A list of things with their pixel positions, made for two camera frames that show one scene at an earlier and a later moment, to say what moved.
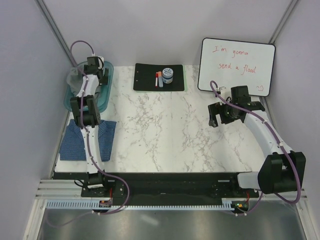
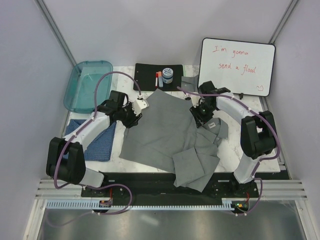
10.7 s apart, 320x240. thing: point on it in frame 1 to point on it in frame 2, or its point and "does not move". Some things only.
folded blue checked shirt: [73, 146] does not move
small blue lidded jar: [167, 75] does not move
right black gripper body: [226, 112] to [202, 112]
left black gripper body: [86, 68] to [127, 116]
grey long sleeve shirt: [74, 78] to [167, 135]
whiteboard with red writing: [232, 63] does not move
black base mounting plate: [151, 186] does not move
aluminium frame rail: [47, 189] does not move
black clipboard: [145, 76] does not move
